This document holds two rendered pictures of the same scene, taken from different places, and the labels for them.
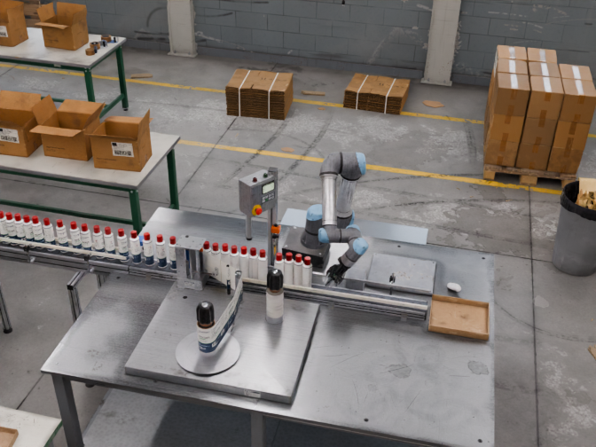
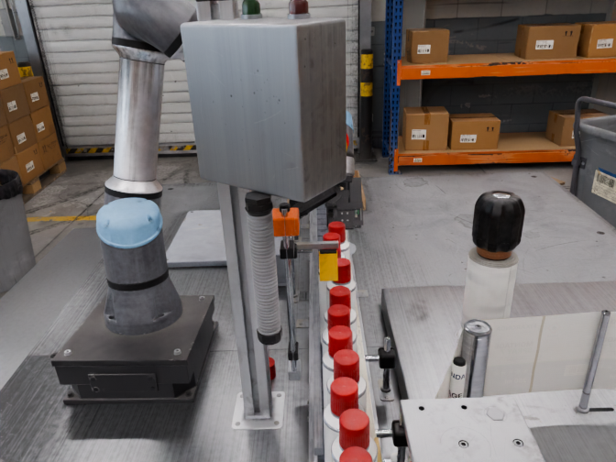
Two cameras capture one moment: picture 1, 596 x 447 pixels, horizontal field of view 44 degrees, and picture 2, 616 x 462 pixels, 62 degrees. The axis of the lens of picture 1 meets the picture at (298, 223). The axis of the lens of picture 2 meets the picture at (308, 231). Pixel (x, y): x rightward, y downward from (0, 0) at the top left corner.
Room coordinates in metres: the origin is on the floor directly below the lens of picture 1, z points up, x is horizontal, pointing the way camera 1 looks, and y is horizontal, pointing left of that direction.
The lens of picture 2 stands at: (3.32, 0.84, 1.51)
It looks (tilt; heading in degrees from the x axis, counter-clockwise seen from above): 25 degrees down; 259
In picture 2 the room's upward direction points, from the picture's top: 2 degrees counter-clockwise
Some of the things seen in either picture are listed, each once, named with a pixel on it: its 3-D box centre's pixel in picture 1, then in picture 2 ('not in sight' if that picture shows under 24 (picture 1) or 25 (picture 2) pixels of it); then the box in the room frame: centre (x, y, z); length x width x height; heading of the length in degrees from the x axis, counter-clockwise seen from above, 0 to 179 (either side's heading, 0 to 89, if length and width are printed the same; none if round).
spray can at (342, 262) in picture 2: (278, 269); (341, 312); (3.13, 0.09, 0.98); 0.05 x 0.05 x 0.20
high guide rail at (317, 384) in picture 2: (327, 276); (315, 258); (3.12, -0.17, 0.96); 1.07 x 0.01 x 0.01; 78
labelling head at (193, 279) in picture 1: (192, 262); not in sight; (3.14, 0.56, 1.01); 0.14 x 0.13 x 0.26; 78
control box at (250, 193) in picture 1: (257, 193); (269, 104); (3.24, 0.21, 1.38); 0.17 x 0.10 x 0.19; 133
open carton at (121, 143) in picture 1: (121, 137); not in sight; (4.67, 1.27, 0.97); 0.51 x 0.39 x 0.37; 172
